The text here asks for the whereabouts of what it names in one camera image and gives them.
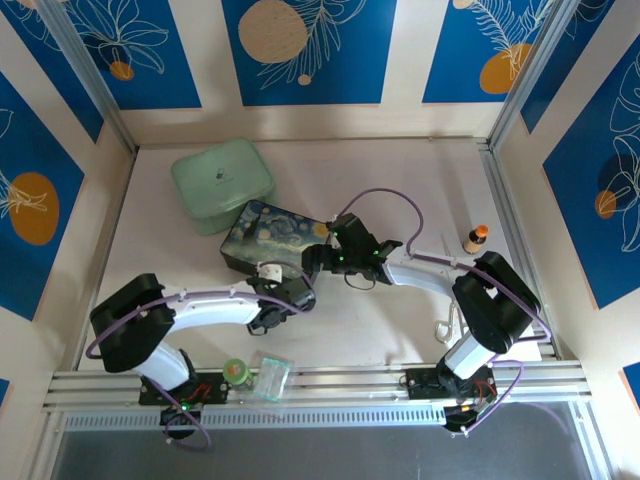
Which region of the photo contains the starry night painted box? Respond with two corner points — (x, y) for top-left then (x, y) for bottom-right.
(219, 199), (332, 281)

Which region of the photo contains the clear plastic box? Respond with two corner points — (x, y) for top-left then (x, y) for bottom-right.
(251, 355), (293, 402)

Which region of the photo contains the small green jar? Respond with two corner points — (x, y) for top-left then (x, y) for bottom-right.
(222, 358), (254, 392)

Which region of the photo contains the small bottle orange cap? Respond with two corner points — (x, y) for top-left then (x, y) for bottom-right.
(462, 224), (490, 257)

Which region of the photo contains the mint green case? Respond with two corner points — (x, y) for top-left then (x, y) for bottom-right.
(170, 138), (277, 237)

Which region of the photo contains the thin black wire loop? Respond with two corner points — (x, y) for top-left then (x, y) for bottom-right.
(344, 272), (377, 293)

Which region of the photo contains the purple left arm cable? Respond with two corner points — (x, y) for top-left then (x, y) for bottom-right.
(85, 262), (316, 361)

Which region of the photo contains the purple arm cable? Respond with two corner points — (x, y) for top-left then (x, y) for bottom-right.
(342, 187), (554, 346)
(85, 262), (316, 361)

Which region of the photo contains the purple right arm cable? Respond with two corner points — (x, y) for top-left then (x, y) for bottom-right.
(342, 187), (554, 346)

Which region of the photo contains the aluminium frame rail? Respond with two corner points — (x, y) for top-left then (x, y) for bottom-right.
(42, 362), (594, 409)

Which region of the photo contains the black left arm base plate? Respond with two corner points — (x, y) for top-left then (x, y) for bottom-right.
(138, 369), (230, 407)

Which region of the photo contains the perforated metal cable duct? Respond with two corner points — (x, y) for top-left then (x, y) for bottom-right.
(62, 404), (576, 434)

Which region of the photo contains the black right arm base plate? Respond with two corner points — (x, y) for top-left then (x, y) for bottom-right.
(405, 367), (497, 402)

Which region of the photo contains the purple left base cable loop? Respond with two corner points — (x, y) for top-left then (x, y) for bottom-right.
(163, 394), (214, 454)

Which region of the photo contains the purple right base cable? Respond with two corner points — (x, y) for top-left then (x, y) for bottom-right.
(449, 359), (526, 439)

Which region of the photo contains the aluminium frame post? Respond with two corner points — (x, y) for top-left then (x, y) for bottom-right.
(486, 0), (576, 152)
(37, 0), (140, 156)

